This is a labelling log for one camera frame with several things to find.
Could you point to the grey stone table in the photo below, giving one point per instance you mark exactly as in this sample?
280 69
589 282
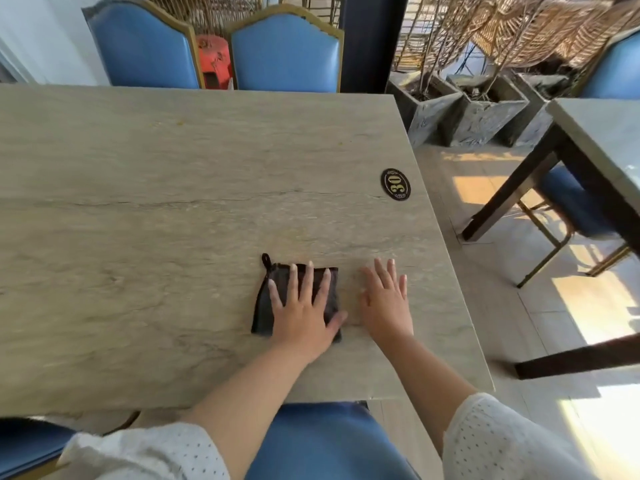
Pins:
150 219

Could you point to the grey stone planter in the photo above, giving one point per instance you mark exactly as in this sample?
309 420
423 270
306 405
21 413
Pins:
430 114
530 124
482 119

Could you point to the white dotted sleeve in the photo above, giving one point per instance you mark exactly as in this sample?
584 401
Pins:
510 444
145 452

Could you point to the grey table black legs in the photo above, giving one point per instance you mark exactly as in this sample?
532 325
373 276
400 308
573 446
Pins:
600 134

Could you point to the black pillar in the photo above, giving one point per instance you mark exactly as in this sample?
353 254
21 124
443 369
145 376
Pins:
372 39

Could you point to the red plastic stool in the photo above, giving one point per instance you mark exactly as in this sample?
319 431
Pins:
215 62

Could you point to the person's left forearm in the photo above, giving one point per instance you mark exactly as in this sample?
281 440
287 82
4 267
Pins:
245 409

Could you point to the white dotted left sleeve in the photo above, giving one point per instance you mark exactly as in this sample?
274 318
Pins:
145 452

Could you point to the group of rattan chairs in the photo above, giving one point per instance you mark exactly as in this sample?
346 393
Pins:
525 29

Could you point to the person's left hand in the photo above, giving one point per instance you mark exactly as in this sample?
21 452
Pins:
300 324

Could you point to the person's right hand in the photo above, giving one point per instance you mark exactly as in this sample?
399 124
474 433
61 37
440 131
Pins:
387 309

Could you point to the dark grey cloth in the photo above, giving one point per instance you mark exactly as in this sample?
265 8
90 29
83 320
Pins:
262 309

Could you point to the person's right forearm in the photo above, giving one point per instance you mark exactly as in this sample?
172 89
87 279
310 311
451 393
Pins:
425 379

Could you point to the black oval number plate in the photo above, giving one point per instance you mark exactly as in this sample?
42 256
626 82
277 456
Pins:
396 184

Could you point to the white dotted right sleeve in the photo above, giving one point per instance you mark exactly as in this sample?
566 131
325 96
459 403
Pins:
510 444

